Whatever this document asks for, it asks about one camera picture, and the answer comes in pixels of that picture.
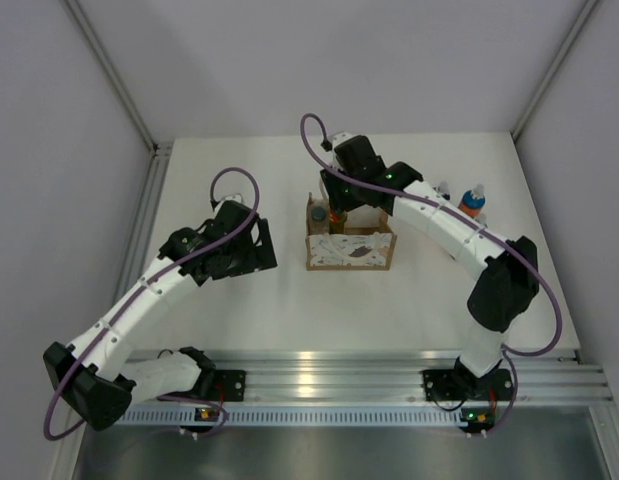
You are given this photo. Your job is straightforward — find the yellow bottle with red cap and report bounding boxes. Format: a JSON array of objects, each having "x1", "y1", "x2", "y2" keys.
[{"x1": 329, "y1": 210, "x2": 347, "y2": 235}]

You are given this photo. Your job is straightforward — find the clear jar with dark lid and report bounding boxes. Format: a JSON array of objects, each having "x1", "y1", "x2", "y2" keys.
[{"x1": 307, "y1": 200, "x2": 330, "y2": 235}]

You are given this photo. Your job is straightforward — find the orange bottle with white cap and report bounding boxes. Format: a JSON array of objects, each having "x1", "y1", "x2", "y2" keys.
[{"x1": 435, "y1": 181, "x2": 451, "y2": 201}]

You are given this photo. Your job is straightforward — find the tall orange spray bottle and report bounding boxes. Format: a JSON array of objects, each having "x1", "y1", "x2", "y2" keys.
[{"x1": 458, "y1": 184, "x2": 486, "y2": 219}]

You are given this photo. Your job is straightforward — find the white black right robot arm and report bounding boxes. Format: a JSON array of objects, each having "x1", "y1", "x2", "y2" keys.
[{"x1": 320, "y1": 133, "x2": 540, "y2": 398}]

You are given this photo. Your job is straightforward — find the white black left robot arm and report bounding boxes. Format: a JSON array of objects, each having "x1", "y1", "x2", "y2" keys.
[{"x1": 43, "y1": 199, "x2": 277, "y2": 431}]

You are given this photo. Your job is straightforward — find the burlap canvas tote bag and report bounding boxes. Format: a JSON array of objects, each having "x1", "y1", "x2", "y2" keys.
[{"x1": 305, "y1": 182, "x2": 397, "y2": 271}]

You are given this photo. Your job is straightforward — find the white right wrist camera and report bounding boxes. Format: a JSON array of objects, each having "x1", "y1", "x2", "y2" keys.
[{"x1": 330, "y1": 132, "x2": 352, "y2": 144}]

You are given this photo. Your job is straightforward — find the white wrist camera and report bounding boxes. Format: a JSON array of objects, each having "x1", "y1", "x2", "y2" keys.
[
  {"x1": 220, "y1": 193, "x2": 244, "y2": 204},
  {"x1": 330, "y1": 132, "x2": 352, "y2": 144}
]

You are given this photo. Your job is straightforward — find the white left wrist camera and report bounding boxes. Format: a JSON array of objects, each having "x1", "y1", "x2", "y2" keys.
[{"x1": 220, "y1": 193, "x2": 244, "y2": 204}]

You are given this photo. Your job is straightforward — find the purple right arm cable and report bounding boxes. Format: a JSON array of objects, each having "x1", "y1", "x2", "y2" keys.
[{"x1": 300, "y1": 113, "x2": 563, "y2": 357}]

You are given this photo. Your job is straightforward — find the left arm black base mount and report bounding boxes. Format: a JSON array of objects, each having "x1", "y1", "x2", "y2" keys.
[{"x1": 167, "y1": 369, "x2": 246, "y2": 403}]

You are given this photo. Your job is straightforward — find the white slotted cable duct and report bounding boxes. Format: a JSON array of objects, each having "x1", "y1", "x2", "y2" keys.
[{"x1": 116, "y1": 402, "x2": 467, "y2": 427}]

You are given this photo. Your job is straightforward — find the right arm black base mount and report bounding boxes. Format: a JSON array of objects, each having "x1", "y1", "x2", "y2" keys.
[{"x1": 422, "y1": 368, "x2": 514, "y2": 403}]

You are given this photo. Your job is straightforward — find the aluminium rail frame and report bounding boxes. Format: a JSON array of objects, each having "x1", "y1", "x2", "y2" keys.
[{"x1": 68, "y1": 349, "x2": 613, "y2": 406}]

